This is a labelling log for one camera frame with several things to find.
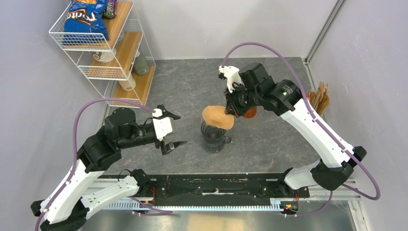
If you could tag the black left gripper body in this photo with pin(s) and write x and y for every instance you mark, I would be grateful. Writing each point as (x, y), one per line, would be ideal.
(162, 145)

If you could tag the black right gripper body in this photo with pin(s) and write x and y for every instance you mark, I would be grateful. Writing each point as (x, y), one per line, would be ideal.
(232, 106)

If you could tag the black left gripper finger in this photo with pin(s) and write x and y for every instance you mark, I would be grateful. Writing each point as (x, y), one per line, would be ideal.
(169, 114)
(167, 148)

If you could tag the orange glass carafe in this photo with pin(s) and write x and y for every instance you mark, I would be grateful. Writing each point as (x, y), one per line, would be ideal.
(250, 113)

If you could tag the smoky glass dripper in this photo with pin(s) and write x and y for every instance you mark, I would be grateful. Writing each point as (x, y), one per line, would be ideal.
(212, 133)

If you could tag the clear glass pitcher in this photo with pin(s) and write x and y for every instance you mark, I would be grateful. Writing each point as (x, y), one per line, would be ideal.
(215, 145)

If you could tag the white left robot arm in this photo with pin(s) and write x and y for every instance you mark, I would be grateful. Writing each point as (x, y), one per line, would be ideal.
(69, 207)

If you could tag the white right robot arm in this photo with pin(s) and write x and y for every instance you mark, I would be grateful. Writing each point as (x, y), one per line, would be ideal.
(252, 86)

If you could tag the brown paper coffee filters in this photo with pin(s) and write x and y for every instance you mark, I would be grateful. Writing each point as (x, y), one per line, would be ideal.
(319, 98)

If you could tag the beige paper cup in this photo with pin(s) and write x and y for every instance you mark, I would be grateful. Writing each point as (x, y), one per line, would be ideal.
(128, 84)

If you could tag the green ceramic vase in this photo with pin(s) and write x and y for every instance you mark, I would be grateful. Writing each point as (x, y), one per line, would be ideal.
(141, 66)

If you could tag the white ceramic mug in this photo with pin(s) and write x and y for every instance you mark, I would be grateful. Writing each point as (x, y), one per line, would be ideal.
(104, 56)

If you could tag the dark snack packet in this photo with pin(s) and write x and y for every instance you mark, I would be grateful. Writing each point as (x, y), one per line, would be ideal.
(110, 11)

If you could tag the blue chips bag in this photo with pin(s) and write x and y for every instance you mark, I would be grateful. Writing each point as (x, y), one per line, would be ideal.
(85, 16)

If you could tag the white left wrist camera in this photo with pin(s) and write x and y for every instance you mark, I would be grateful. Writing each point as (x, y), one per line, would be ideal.
(163, 126)

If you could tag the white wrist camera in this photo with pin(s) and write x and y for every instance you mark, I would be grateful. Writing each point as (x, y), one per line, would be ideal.
(163, 126)
(231, 75)

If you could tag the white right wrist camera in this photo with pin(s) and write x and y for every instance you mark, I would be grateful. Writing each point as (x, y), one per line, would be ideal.
(231, 75)

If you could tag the white wire wooden shelf rack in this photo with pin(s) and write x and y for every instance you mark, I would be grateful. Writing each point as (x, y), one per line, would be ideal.
(106, 41)

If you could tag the aluminium frame rail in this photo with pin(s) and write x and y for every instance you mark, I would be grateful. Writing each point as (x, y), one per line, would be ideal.
(281, 206)

